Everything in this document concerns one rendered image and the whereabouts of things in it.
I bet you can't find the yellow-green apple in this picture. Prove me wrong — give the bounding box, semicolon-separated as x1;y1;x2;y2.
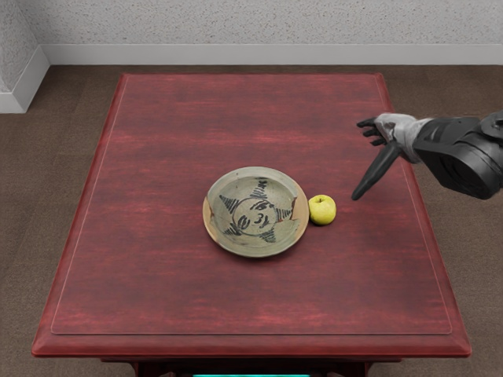
307;194;337;227

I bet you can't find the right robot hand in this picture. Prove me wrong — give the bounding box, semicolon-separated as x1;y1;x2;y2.
351;112;434;202

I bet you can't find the grey-green patterned ceramic plate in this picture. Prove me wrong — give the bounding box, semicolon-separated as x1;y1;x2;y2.
202;166;310;258

